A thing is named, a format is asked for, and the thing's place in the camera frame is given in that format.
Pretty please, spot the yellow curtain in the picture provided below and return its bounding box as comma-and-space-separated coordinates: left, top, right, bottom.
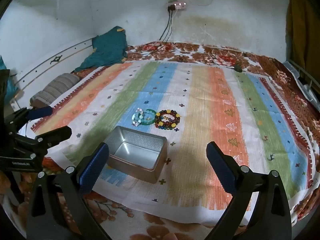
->
286, 0, 320, 64

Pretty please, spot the striped grey pillow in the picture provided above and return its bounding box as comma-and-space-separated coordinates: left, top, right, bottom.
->
30, 73, 80, 108

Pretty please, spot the black power cable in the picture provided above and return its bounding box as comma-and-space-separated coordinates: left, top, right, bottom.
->
150, 9, 175, 49
132, 9, 172, 55

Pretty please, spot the pale bead bracelet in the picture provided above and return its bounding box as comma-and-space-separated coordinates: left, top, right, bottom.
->
132, 107, 147, 127

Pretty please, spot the rectangular metal tin box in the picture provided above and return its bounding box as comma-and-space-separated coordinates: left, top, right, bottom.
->
103, 126, 168, 184

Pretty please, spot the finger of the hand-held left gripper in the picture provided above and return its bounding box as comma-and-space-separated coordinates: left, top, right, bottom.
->
15, 126, 73, 155
4, 106, 54, 133

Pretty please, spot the amber and dark bead bracelet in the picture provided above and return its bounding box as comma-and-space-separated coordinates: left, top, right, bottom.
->
155, 109, 181, 126

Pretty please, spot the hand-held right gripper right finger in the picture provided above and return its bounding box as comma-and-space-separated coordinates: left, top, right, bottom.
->
205, 141, 293, 240

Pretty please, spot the teal cloth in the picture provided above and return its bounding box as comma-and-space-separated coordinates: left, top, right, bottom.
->
74, 26, 128, 72

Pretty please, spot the white metal rack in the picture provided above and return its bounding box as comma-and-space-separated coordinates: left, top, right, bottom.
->
283, 59, 320, 103

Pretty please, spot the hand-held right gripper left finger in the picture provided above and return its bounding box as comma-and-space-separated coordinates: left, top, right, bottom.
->
26, 142, 113, 240

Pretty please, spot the striped pastel mat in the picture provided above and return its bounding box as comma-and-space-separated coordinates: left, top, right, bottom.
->
31, 60, 314, 227

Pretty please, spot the green jade bangle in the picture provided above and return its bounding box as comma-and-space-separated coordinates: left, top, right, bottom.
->
137, 108, 157, 126

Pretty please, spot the teal fabric piece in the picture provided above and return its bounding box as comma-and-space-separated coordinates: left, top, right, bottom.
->
0, 55, 20, 96

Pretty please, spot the white power strip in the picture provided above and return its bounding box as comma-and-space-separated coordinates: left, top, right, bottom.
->
167, 2, 188, 11

